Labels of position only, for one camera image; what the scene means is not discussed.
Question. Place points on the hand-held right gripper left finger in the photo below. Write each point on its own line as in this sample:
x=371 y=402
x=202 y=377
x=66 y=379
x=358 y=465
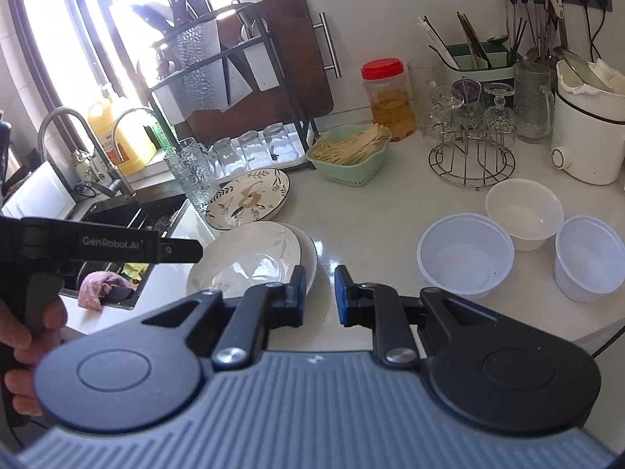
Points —
x=300 y=295

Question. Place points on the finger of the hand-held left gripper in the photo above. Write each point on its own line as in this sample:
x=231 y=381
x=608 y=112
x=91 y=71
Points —
x=183 y=250

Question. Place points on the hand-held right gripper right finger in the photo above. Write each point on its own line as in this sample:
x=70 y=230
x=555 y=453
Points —
x=342 y=298

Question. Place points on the plain white plate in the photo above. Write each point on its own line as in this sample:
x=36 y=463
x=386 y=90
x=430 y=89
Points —
x=309 y=254

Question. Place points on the floral plate with dark rim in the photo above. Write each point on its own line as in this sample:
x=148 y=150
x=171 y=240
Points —
x=249 y=200

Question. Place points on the translucent plastic bowl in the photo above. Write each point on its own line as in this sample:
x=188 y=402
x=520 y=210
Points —
x=591 y=259
x=464 y=264

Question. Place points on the white ceramic bowl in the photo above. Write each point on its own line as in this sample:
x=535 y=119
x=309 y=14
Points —
x=527 y=210

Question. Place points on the person's left hand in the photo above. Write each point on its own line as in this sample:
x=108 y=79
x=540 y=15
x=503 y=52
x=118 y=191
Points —
x=51 y=322

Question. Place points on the pink dish cloth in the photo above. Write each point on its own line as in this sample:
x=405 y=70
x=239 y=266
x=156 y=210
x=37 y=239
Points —
x=95 y=288

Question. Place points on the yellow-green sponge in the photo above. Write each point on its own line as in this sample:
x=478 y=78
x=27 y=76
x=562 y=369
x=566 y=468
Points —
x=135 y=271

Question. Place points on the black kitchen sink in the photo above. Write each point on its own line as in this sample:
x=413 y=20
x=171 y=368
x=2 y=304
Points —
x=127 y=210

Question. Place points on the white board beside sink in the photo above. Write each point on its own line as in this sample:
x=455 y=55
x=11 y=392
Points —
x=34 y=193

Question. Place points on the tall textured glass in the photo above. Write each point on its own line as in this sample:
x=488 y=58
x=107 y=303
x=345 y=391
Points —
x=193 y=176

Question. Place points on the inverted clear tumbler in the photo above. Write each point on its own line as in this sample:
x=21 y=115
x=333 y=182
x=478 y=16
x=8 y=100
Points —
x=223 y=154
x=280 y=141
x=250 y=147

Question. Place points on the yellow detergent bottle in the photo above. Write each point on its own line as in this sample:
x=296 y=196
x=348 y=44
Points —
x=132 y=144

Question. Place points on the green bottle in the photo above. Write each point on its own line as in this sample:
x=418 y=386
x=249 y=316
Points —
x=156 y=132

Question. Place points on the green plastic basket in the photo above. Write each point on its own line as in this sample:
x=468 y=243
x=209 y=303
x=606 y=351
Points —
x=351 y=174

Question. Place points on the large steel faucet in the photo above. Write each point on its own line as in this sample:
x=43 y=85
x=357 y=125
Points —
x=73 y=115

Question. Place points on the small steel faucet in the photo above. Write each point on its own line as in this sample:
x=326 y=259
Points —
x=139 y=111

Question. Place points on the pile of wooden sticks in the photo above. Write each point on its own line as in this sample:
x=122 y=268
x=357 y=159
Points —
x=349 y=149

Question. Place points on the black metal dish rack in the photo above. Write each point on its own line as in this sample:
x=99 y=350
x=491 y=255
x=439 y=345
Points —
x=166 y=85

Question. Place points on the clear textured knife holder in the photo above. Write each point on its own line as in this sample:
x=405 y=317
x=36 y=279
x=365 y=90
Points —
x=195 y=66

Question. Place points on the white cutlery holder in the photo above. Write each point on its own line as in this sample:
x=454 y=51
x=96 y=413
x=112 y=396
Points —
x=261 y=66

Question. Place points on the red-lidded plastic jar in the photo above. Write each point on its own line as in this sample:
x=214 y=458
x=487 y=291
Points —
x=388 y=102

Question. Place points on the brown wooden cutting board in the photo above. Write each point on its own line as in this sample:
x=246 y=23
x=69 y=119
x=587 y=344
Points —
x=298 y=68

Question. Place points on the inverted stemmed glass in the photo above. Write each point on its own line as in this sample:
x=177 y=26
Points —
x=499 y=110
x=445 y=107

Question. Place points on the plain clear drinking glass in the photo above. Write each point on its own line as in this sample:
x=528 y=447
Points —
x=422 y=83

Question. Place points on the purple glass cup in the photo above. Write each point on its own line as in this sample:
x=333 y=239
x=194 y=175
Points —
x=468 y=89

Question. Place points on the set of kitchen knives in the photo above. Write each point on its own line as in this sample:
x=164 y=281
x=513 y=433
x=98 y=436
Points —
x=173 y=5

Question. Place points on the green and white utensil holder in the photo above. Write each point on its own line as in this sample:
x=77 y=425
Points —
x=493 y=75

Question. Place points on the textured glass pitcher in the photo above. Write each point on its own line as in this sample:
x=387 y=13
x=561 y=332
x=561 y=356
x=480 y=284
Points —
x=532 y=102

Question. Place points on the bundle of white chopsticks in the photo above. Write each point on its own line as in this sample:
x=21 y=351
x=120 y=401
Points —
x=437 y=41

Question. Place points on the bundle of brown chopsticks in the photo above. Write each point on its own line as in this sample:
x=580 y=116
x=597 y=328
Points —
x=471 y=39

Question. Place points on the white electric cooking pot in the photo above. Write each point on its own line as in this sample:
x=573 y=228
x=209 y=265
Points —
x=586 y=141

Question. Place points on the bundle of black chopsticks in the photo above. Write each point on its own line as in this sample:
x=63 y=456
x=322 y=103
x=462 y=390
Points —
x=516 y=39

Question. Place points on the glass pot lid white knob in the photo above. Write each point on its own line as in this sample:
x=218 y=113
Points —
x=583 y=71

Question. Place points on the row of hanging kitchen utensils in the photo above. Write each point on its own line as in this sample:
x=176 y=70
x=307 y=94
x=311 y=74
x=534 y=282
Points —
x=522 y=5

